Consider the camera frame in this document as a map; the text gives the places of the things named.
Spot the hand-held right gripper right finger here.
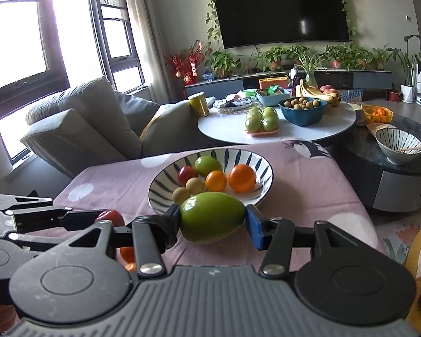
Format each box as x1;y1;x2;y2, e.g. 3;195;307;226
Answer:
246;204;380;277

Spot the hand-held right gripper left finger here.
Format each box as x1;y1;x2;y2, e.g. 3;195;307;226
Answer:
58;204;182;277

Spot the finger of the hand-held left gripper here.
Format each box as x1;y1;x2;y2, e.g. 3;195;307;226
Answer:
5;194;106;231
7;227;92;254

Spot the round brown fruit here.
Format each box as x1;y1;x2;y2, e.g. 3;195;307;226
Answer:
186;177;206;195
173;187;191;205

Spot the green mango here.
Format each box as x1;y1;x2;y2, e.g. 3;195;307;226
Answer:
180;192;248;244

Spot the large orange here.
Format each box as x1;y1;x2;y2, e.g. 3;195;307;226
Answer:
119;246;136;263
228;164;257;193

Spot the large striped white bowl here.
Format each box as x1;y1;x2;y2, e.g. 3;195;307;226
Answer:
148;148;274;216

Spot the bright red round fruit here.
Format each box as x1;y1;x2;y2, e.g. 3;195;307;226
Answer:
95;210;125;227

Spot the small orange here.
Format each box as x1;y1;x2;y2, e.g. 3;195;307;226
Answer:
205;170;228;192

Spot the dark red round fruit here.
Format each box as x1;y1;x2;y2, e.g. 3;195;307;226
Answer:
177;166;199;186

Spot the green apple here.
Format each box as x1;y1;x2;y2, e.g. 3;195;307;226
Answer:
194;156;224;177

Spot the pile of small brown fruits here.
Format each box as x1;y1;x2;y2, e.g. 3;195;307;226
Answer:
282;98;324;110

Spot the pink polka dot tablecloth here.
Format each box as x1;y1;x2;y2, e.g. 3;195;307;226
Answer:
28;137;388;276

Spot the grey sofa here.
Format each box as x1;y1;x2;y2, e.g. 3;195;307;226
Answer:
20;76;211;179

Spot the pack of green apples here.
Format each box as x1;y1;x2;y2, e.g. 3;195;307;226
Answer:
245;106;280;137

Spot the white round table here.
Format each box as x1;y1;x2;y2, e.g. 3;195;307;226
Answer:
197;100;357;145

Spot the blue serving bowl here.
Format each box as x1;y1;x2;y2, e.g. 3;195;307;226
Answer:
278;97;328;126

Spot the grey throw pillow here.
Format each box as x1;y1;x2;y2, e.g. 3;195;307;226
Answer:
114;89;160;136

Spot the glass plate with snacks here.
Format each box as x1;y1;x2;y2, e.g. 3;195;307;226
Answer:
214;97;257;113

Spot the light blue rectangular dish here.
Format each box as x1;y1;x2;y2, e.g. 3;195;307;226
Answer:
257;89;292;106

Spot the dark round coffee table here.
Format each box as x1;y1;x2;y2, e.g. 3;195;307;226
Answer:
331;103;421;213

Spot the yellow can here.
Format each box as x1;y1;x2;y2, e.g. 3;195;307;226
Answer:
188;92;210;118

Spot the patterned floor rug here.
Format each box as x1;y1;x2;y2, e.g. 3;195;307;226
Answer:
374;214;421;264

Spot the orange box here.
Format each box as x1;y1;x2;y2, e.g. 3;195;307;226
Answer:
259;76;289;90

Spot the bunch of bananas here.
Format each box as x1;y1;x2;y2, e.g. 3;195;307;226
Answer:
296;79;341;106

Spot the beige small dish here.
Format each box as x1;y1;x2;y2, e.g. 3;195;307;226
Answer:
367;123;397;136

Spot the blue printed box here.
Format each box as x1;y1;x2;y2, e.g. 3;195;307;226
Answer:
338;89;363;103

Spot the small striped bowl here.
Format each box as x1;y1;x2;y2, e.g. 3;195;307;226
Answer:
375;128;421;165

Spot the glass vase with green plant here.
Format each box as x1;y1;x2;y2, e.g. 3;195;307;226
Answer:
295;51;328;88

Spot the green potted plant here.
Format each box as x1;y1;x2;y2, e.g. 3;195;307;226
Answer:
323;45;353;70
370;47;390;71
205;50;241;78
287;45;309;65
263;46;288;71

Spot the orange basket of tangerines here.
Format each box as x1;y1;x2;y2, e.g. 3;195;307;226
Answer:
361;105;394;124

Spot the yellow round stool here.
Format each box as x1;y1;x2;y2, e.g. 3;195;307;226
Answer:
403;218;421;337

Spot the large dark framed window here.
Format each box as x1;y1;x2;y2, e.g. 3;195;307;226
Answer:
0;0;71;113

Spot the red decorative branch plant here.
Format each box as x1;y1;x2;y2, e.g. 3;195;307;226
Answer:
164;40;211;85

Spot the grey television cabinet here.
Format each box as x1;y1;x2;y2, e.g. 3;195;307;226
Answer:
185;70;393;97

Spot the narrow dark framed window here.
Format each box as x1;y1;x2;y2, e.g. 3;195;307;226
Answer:
86;0;146;94

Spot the beige curtain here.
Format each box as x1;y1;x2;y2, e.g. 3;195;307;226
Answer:
123;0;169;104

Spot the tall plant in white pot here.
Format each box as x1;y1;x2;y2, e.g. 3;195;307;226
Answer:
386;35;421;104

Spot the hanging green vine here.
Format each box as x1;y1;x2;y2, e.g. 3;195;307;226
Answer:
205;0;225;43
340;0;358;39

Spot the black wall television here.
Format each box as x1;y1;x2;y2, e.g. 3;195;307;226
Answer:
210;0;351;50

